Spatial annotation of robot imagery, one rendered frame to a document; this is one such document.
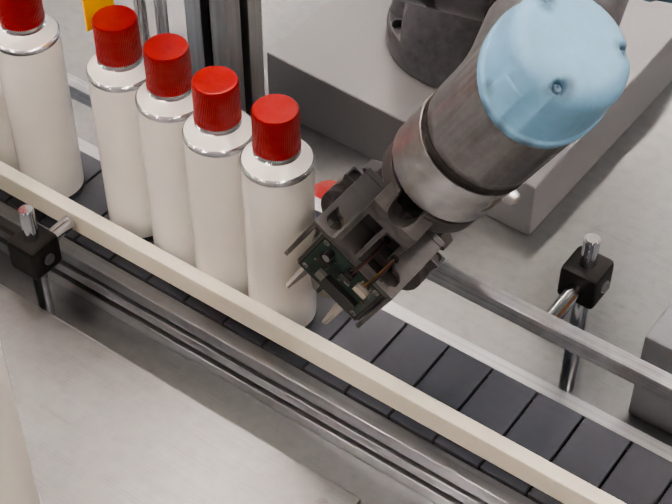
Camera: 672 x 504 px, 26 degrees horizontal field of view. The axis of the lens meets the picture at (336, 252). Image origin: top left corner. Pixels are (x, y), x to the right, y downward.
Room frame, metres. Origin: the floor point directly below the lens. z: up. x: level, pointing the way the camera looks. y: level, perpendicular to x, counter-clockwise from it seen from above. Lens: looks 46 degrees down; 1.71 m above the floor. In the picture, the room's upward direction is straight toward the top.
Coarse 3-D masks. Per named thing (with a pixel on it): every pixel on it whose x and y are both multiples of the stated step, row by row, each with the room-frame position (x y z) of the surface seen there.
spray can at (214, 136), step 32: (192, 96) 0.77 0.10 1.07; (224, 96) 0.77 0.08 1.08; (192, 128) 0.77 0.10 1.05; (224, 128) 0.76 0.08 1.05; (192, 160) 0.76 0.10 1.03; (224, 160) 0.75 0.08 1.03; (192, 192) 0.77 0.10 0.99; (224, 192) 0.75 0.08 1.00; (192, 224) 0.77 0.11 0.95; (224, 224) 0.75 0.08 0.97; (224, 256) 0.75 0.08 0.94
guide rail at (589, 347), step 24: (72, 96) 0.92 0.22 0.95; (456, 288) 0.71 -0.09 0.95; (480, 288) 0.70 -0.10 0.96; (504, 312) 0.68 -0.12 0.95; (528, 312) 0.68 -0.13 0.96; (552, 336) 0.66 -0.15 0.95; (576, 336) 0.65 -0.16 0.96; (600, 360) 0.64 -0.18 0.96; (624, 360) 0.63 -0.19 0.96; (648, 384) 0.62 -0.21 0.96
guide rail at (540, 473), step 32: (32, 192) 0.85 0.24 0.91; (96, 224) 0.81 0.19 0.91; (128, 256) 0.79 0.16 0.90; (160, 256) 0.78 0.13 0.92; (192, 288) 0.75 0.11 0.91; (224, 288) 0.74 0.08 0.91; (256, 320) 0.72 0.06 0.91; (288, 320) 0.71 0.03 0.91; (320, 352) 0.68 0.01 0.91; (352, 384) 0.66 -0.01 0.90; (384, 384) 0.65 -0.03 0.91; (416, 416) 0.63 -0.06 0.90; (448, 416) 0.62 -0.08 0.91; (480, 448) 0.60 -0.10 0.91; (512, 448) 0.59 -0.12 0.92; (544, 480) 0.57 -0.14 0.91; (576, 480) 0.57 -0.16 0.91
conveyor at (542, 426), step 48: (0, 192) 0.88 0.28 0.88; (96, 192) 0.88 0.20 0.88; (336, 336) 0.73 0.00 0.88; (384, 336) 0.73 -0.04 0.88; (432, 336) 0.73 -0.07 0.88; (336, 384) 0.68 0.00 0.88; (432, 384) 0.68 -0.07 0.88; (480, 384) 0.68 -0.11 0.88; (432, 432) 0.63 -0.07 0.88; (528, 432) 0.63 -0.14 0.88; (576, 432) 0.63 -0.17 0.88; (624, 480) 0.59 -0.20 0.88
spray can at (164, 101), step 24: (144, 48) 0.81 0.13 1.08; (168, 48) 0.81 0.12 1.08; (168, 72) 0.80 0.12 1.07; (144, 96) 0.81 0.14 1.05; (168, 96) 0.80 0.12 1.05; (144, 120) 0.80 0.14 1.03; (168, 120) 0.79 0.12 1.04; (144, 144) 0.80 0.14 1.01; (168, 144) 0.79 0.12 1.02; (144, 168) 0.81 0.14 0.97; (168, 168) 0.79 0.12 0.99; (168, 192) 0.79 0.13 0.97; (168, 216) 0.79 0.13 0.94; (168, 240) 0.79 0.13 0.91; (192, 240) 0.79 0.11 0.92; (192, 264) 0.79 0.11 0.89
